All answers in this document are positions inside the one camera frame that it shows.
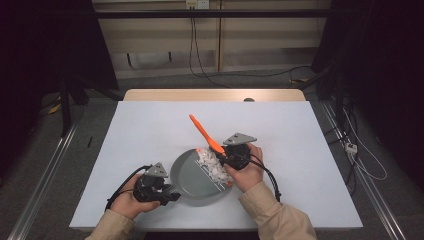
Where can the person's left hand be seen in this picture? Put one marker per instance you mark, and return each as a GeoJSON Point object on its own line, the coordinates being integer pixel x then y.
{"type": "Point", "coordinates": [128, 205]}

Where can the white wall socket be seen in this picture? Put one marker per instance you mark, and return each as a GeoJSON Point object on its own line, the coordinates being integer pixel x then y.
{"type": "Point", "coordinates": [197, 3]}

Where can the white table sheet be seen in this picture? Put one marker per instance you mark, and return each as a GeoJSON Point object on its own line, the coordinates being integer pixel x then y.
{"type": "Point", "coordinates": [300, 166]}

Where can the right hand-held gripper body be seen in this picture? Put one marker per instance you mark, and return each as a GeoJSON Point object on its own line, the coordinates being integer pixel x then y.
{"type": "Point", "coordinates": [239, 156]}

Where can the black horizontal bar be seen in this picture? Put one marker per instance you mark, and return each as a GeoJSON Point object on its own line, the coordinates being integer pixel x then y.
{"type": "Point", "coordinates": [213, 13]}

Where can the pile of white paper scraps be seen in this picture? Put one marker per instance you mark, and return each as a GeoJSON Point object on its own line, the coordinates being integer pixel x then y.
{"type": "Point", "coordinates": [211, 163]}

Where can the small grey round knob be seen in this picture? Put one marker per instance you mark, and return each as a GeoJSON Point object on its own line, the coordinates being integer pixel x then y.
{"type": "Point", "coordinates": [249, 99]}

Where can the small black floor object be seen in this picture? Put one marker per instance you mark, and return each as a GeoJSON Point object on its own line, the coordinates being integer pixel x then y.
{"type": "Point", "coordinates": [89, 141]}

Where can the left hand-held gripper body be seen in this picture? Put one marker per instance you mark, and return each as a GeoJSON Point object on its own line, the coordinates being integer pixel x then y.
{"type": "Point", "coordinates": [150, 190]}

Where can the dark curtain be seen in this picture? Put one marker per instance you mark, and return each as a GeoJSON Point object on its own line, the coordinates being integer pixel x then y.
{"type": "Point", "coordinates": [50, 43]}
{"type": "Point", "coordinates": [383, 50]}

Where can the orange hand brush grey bristles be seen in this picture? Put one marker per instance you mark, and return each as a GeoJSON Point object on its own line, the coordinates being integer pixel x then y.
{"type": "Point", "coordinates": [203, 131]}

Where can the white power strip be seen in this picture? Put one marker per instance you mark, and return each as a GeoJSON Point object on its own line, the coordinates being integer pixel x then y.
{"type": "Point", "coordinates": [350, 147]}

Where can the grey dustpan orange lip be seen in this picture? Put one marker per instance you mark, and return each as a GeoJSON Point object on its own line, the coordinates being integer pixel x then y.
{"type": "Point", "coordinates": [190, 176]}

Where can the wooden table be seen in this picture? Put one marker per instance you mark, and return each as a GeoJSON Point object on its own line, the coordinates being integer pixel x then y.
{"type": "Point", "coordinates": [200, 95]}

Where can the person's right hand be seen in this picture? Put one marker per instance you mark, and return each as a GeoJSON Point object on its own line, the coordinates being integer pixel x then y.
{"type": "Point", "coordinates": [250, 176]}

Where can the black metal stand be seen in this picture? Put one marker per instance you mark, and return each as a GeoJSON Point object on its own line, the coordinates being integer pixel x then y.
{"type": "Point", "coordinates": [65, 110]}
{"type": "Point", "coordinates": [340, 100]}

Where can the aluminium floor rail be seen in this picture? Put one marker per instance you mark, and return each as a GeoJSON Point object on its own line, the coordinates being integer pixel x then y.
{"type": "Point", "coordinates": [366, 186]}
{"type": "Point", "coordinates": [43, 183]}

